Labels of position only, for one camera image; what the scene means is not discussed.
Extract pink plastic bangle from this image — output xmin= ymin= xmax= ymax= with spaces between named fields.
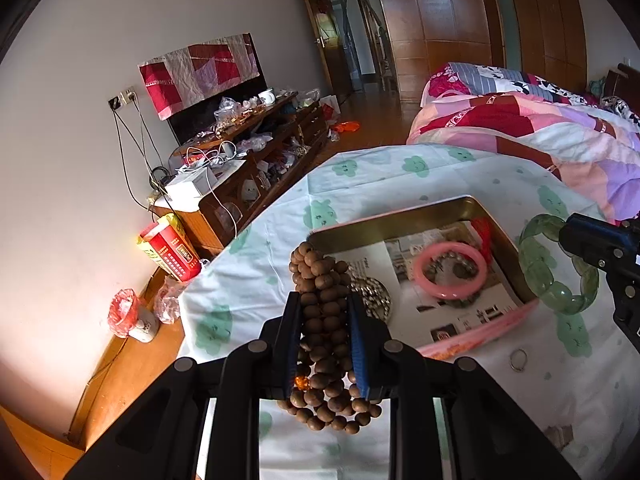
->
xmin=411 ymin=242 xmax=488 ymax=301

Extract wall power socket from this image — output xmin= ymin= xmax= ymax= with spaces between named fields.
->
xmin=107 ymin=87 xmax=137 ymax=112

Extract red white paper bag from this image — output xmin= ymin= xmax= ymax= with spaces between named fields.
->
xmin=319 ymin=94 xmax=341 ymax=122

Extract wooden bedroom door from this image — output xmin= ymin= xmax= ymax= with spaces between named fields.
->
xmin=304 ymin=0 xmax=355 ymax=104

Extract pearl bead necklace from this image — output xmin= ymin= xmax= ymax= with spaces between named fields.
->
xmin=347 ymin=263 xmax=394 ymax=325

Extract brown wooden bead necklace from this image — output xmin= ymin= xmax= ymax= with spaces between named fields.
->
xmin=276 ymin=240 xmax=384 ymax=436

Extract wooden wardrobe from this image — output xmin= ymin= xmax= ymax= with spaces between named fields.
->
xmin=381 ymin=0 xmax=587 ymax=103

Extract wooden headboard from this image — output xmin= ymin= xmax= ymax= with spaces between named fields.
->
xmin=603 ymin=63 xmax=640 ymax=110

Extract orange item on floor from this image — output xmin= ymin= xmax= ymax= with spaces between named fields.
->
xmin=331 ymin=120 xmax=361 ymax=134

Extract red yellow carton box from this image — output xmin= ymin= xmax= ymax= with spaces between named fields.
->
xmin=137 ymin=214 xmax=202 ymax=283

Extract white box appliance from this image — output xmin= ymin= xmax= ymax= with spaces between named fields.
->
xmin=165 ymin=167 xmax=217 ymax=212

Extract white cloud print bedsheet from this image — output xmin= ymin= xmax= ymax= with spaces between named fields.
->
xmin=179 ymin=144 xmax=639 ymax=479

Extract green jade bracelet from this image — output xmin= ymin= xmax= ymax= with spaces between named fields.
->
xmin=517 ymin=212 xmax=600 ymax=316

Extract patchwork cloth television cover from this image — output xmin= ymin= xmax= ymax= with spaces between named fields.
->
xmin=138 ymin=32 xmax=260 ymax=120

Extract pink metal tin box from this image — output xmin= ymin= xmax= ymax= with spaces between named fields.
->
xmin=308 ymin=196 xmax=537 ymax=360

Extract printed paper leaflet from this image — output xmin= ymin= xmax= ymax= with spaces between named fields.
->
xmin=334 ymin=219 xmax=526 ymax=360

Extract black television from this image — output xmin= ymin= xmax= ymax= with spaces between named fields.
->
xmin=166 ymin=45 xmax=267 ymax=144

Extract bin with red bag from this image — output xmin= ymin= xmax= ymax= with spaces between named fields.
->
xmin=107 ymin=288 xmax=160 ymax=344

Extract hanging power cables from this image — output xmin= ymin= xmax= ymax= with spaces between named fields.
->
xmin=110 ymin=102 xmax=172 ymax=212

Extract pink patchwork quilt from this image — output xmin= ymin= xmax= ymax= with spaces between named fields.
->
xmin=407 ymin=62 xmax=639 ymax=222

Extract wooden television cabinet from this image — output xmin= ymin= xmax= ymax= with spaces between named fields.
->
xmin=151 ymin=92 xmax=329 ymax=256

